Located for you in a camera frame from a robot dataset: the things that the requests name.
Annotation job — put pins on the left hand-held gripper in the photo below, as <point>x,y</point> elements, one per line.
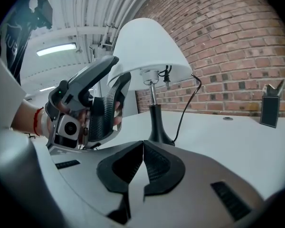
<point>58,94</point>

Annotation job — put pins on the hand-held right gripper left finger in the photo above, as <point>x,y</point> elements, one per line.
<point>90,174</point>

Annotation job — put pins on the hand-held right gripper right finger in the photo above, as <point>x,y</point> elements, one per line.
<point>199,179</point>

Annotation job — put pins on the white table lamp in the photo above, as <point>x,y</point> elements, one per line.
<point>147,46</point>

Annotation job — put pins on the person's left forearm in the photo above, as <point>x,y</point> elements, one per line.
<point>26,117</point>

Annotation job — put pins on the white desk with drawers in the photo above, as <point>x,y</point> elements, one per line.
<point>216,139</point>

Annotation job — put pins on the person's left hand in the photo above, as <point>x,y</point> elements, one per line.
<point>83,127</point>

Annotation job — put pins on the round smoke detector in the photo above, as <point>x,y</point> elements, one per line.
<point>79,49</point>

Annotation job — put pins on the long ceiling light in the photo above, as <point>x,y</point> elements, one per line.
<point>55,49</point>
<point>47,89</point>

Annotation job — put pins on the white ceiling pipe run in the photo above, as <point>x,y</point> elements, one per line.
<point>110,13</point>

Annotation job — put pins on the black tissue box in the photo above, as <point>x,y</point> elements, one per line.
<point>269,110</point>

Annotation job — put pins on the person's black shirt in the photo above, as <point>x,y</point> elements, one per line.
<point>13,44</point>

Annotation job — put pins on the white fisheye camera box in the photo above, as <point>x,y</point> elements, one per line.
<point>69,127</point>

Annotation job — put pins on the black head-worn camera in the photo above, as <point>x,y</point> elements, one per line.
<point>44,11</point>

